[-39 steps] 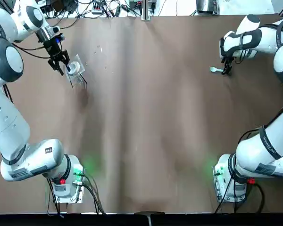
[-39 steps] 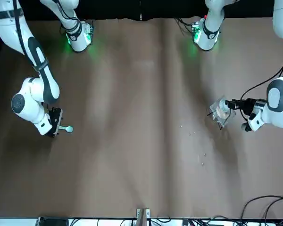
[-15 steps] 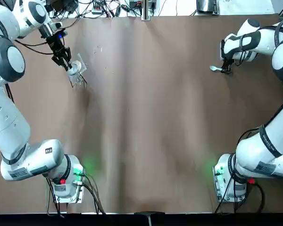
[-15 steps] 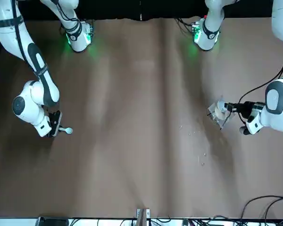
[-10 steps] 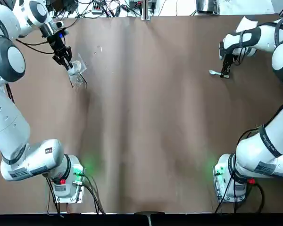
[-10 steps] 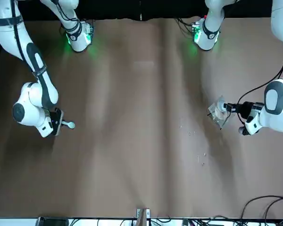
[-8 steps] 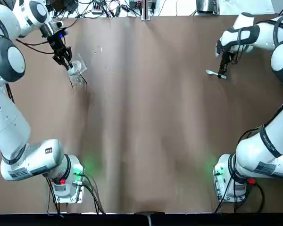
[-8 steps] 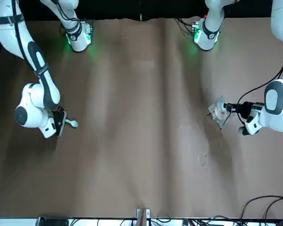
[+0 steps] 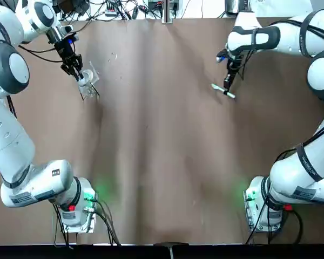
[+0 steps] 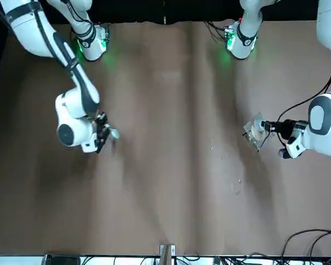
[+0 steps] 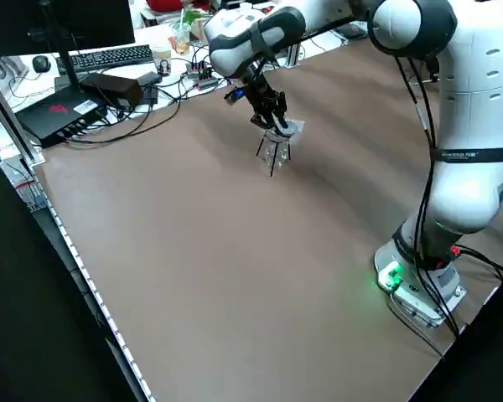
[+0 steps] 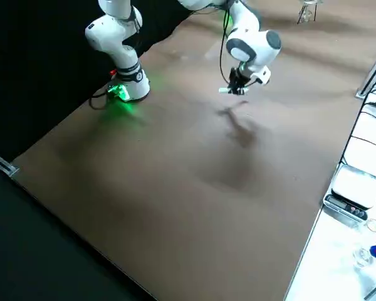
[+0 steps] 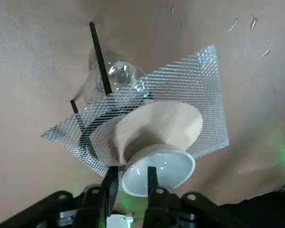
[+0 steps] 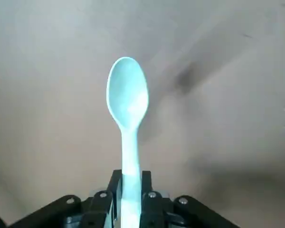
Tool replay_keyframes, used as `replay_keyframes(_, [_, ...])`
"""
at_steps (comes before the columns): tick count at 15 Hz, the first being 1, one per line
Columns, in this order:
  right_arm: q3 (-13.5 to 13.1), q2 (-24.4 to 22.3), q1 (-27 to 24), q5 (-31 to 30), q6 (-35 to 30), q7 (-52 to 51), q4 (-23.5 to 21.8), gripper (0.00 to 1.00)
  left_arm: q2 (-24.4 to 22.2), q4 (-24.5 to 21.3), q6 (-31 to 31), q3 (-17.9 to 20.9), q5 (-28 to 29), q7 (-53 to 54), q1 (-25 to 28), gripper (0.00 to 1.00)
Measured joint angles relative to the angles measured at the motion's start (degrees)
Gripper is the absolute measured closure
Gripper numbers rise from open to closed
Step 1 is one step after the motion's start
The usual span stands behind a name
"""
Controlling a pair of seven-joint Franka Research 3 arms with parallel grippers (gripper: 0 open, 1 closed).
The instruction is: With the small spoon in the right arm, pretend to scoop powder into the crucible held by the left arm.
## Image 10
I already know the aluminium profile post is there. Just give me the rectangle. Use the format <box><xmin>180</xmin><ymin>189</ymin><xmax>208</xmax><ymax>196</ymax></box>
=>
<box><xmin>158</xmin><ymin>243</ymin><xmax>176</xmax><ymax>265</ymax></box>

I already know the clear glass burner lamp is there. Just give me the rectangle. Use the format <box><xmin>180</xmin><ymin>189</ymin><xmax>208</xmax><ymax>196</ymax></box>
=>
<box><xmin>248</xmin><ymin>134</ymin><xmax>263</xmax><ymax>146</ymax></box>

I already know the black left arm base cable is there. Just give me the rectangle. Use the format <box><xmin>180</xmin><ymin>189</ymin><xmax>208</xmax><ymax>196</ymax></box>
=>
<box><xmin>206</xmin><ymin>19</ymin><xmax>229</xmax><ymax>49</ymax></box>

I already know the black desk cable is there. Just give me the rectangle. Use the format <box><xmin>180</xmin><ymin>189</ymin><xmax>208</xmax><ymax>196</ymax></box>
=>
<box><xmin>281</xmin><ymin>227</ymin><xmax>331</xmax><ymax>265</ymax></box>

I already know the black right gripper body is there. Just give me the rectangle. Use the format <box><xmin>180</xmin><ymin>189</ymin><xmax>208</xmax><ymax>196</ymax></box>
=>
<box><xmin>94</xmin><ymin>111</ymin><xmax>111</xmax><ymax>154</ymax></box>

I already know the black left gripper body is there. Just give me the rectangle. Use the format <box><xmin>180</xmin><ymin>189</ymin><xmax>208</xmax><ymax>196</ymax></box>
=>
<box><xmin>275</xmin><ymin>119</ymin><xmax>296</xmax><ymax>139</ymax></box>

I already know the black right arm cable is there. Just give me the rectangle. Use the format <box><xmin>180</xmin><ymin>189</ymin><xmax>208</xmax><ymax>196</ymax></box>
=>
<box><xmin>33</xmin><ymin>0</ymin><xmax>102</xmax><ymax>119</ymax></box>

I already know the small white crucible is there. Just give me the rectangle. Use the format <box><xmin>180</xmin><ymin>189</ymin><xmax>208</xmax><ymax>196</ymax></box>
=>
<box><xmin>250</xmin><ymin>121</ymin><xmax>266</xmax><ymax>139</ymax></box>

